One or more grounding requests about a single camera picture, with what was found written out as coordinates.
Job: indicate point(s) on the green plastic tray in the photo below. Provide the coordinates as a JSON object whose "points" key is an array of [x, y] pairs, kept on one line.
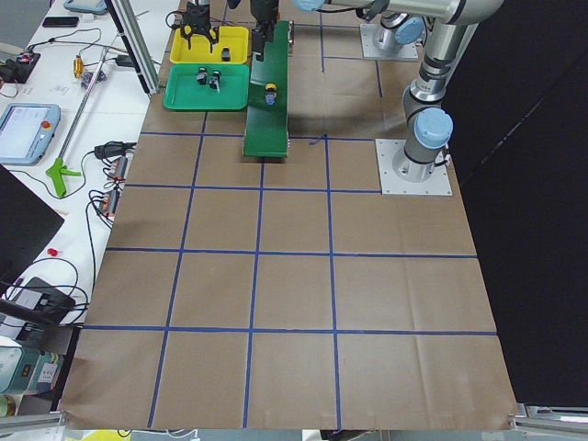
{"points": [[183, 93]]}

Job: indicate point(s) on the aluminium frame post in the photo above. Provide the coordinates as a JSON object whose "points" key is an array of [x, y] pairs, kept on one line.
{"points": [[128, 29]]}

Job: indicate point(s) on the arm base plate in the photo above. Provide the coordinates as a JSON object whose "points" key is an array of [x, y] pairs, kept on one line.
{"points": [[383, 44], [399, 176]]}

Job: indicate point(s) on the teach pendant tablet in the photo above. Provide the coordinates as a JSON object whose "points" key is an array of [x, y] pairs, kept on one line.
{"points": [[26, 132]]}

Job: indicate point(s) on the green handled reach grabber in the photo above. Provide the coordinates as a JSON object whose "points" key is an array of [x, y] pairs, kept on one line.
{"points": [[58, 170]]}

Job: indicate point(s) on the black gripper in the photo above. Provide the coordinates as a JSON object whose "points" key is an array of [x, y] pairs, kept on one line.
{"points": [[263, 11], [197, 16]]}

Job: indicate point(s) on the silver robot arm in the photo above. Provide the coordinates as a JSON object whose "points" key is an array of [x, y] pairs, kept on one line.
{"points": [[429, 127], [399, 28]]}

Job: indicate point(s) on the black power adapter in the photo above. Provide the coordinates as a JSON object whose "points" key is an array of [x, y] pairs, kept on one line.
{"points": [[124, 61]]}

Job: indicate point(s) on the yellow push button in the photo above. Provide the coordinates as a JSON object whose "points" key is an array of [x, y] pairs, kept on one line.
{"points": [[270, 94]]}

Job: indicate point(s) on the green conveyor belt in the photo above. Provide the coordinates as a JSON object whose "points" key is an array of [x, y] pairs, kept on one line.
{"points": [[266, 130]]}

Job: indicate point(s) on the gold aluminium resistor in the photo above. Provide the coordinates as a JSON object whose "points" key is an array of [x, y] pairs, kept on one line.
{"points": [[78, 67]]}

